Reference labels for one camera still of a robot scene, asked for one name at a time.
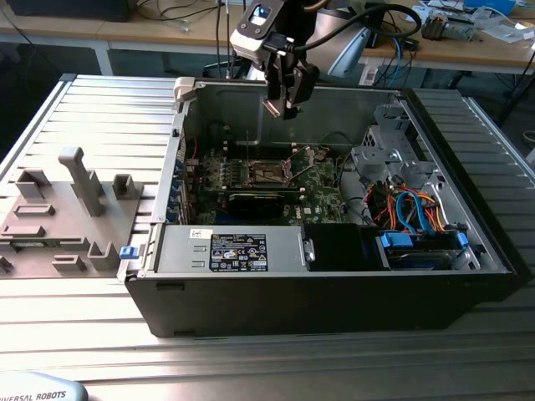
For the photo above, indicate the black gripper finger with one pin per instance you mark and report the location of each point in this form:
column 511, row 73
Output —
column 302, row 85
column 276, row 79

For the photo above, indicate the silver CPU chip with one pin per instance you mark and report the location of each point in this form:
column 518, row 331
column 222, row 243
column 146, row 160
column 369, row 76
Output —
column 272, row 108

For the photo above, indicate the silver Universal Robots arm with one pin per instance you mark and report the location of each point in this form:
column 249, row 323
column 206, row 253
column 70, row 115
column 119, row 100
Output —
column 342, row 50

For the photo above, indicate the black RAM slot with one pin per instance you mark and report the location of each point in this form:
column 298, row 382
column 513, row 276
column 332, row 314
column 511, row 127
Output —
column 267, row 149

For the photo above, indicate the CPU socket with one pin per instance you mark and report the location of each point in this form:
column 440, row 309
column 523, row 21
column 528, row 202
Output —
column 267, row 173

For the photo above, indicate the CPU cooler heat sink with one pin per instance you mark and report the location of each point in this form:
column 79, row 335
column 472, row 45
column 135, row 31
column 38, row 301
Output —
column 432, row 27

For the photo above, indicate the white power strip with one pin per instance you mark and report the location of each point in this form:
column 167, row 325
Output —
column 370, row 77

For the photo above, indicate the round coin battery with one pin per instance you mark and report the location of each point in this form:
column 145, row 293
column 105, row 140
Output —
column 319, row 155

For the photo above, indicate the black upright box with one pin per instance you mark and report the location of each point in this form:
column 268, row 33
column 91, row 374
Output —
column 376, row 38

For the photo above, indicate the metal disk bay cage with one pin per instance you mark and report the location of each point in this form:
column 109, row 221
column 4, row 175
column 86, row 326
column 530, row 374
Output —
column 372, row 158

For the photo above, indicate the green motherboard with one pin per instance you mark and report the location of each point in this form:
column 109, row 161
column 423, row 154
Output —
column 322, row 196

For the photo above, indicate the small black connector box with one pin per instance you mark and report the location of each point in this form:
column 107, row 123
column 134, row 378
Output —
column 411, row 44

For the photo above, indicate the black graphics card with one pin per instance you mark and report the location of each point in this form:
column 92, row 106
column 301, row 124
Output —
column 255, row 204

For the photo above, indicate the blue expansion card retainer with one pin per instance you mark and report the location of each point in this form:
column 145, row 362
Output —
column 179, row 167

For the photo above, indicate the wooden desk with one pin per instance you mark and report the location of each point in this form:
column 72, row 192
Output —
column 460, row 52
column 146, row 31

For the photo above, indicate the black plastic fan shroud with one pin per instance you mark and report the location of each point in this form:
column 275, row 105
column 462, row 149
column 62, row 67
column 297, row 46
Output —
column 334, row 246

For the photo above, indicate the hard disk in blue carrier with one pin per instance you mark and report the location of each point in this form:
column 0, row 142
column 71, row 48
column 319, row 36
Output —
column 395, row 241

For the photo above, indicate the grey power supply unit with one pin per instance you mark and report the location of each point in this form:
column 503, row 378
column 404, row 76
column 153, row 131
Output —
column 184, row 250

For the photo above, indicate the blue box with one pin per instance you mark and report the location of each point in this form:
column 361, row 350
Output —
column 493, row 5

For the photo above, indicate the clear plastic bag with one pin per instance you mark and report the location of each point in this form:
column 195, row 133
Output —
column 510, row 31

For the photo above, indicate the black device case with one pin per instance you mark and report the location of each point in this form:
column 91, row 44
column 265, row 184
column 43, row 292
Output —
column 71, row 8

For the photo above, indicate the black PC case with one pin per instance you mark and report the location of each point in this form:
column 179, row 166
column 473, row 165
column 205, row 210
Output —
column 292, row 305

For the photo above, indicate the blue case latch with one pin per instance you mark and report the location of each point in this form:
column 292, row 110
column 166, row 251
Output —
column 128, row 252

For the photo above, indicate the grey parts rack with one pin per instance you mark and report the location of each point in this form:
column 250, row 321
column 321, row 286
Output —
column 67, row 217

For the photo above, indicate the pale blue teach pendant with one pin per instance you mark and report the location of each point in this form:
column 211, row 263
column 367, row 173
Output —
column 37, row 392

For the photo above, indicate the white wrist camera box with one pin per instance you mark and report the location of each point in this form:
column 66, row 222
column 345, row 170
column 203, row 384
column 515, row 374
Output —
column 251, row 48

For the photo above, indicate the grey metal drive bracket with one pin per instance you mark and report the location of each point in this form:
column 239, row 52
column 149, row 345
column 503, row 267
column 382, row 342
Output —
column 460, row 29

